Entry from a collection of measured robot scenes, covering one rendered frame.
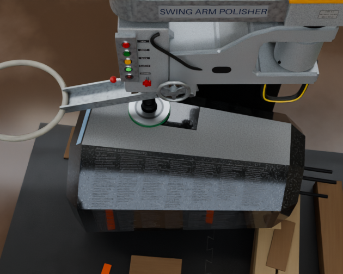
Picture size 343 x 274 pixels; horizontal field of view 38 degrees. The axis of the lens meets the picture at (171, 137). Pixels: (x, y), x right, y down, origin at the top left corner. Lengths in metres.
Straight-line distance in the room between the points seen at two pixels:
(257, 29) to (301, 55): 0.25
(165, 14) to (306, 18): 0.52
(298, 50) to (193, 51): 0.43
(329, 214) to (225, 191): 0.95
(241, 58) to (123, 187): 0.90
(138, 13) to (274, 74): 0.70
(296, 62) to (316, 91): 1.69
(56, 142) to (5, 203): 0.53
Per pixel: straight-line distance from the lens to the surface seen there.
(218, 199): 2.50
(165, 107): 2.53
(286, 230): 2.99
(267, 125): 2.56
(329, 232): 3.20
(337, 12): 1.95
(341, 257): 3.17
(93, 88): 2.52
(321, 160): 3.53
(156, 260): 2.98
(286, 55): 2.17
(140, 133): 2.49
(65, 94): 2.55
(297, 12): 1.91
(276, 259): 2.92
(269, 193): 2.50
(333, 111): 3.79
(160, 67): 2.11
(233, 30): 2.07
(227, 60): 2.10
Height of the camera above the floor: 2.99
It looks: 59 degrees down
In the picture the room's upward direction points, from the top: 1 degrees clockwise
